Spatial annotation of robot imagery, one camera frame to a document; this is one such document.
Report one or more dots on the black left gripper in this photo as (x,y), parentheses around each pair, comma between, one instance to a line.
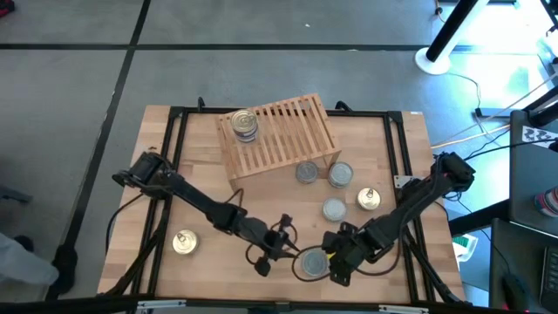
(266,237)

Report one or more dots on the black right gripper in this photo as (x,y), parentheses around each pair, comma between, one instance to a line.
(359,244)

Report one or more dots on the gold-top blue pink can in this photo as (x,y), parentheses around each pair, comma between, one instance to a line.
(244,120)
(185,242)
(369,199)
(246,138)

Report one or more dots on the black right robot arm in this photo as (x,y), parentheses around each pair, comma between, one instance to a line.
(405,205)

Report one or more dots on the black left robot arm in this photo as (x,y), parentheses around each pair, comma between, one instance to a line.
(192,196)

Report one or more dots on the wooden slatted shelf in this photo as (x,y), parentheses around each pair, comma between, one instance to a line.
(227,148)

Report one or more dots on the white green box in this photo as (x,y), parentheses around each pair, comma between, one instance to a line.
(464,244)

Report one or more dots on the black table clamp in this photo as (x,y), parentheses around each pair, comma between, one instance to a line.
(343,105)
(200,104)

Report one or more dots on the black desk crossbar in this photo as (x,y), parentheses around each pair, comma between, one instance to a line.
(479,218)

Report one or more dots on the black desk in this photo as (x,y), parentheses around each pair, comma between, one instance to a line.
(514,253)
(529,174)

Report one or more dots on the black computer mouse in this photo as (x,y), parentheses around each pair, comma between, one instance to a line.
(515,290)

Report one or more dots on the black power strip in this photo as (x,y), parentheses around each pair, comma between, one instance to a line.
(492,113)

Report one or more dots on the white tower fan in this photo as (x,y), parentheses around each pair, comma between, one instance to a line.
(431,61)

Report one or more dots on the black keyboard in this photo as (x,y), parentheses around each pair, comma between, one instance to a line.
(551,272)

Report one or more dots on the striped colourful round object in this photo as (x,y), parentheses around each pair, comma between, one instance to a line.
(549,202)

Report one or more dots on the white paper black marker pattern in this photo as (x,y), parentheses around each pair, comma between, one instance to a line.
(538,136)

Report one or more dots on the person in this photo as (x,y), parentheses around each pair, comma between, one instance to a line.
(26,264)

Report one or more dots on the dark grey floor object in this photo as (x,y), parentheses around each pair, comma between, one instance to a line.
(15,195)

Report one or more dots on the red object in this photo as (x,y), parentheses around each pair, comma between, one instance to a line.
(5,8)

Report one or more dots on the black camera rail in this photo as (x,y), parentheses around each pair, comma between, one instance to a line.
(244,302)

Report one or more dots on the silver rail bracket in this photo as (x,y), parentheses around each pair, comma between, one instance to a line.
(159,304)
(403,309)

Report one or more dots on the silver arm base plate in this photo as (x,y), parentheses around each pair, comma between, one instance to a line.
(401,181)

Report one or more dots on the black metal table frame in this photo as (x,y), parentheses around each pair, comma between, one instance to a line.
(362,113)

